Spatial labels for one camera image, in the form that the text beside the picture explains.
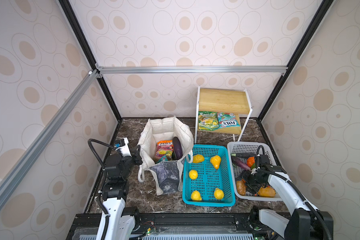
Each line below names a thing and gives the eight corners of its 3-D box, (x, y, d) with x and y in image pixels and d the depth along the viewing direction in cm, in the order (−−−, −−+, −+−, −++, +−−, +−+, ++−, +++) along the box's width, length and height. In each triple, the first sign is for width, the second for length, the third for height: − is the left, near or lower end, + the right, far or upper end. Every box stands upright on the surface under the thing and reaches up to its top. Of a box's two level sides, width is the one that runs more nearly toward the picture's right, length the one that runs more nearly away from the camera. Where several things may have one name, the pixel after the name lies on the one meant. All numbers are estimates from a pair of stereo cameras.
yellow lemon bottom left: (193, 204, 81) (193, 201, 77) (189, 195, 84) (190, 192, 80) (201, 200, 82) (202, 198, 78) (197, 191, 85) (198, 189, 81)
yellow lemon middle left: (188, 180, 90) (189, 176, 86) (188, 173, 93) (188, 169, 89) (197, 180, 90) (197, 176, 86) (196, 173, 93) (197, 169, 89)
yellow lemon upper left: (193, 163, 95) (193, 160, 92) (193, 157, 98) (193, 154, 95) (203, 163, 95) (204, 160, 92) (203, 157, 98) (203, 154, 95)
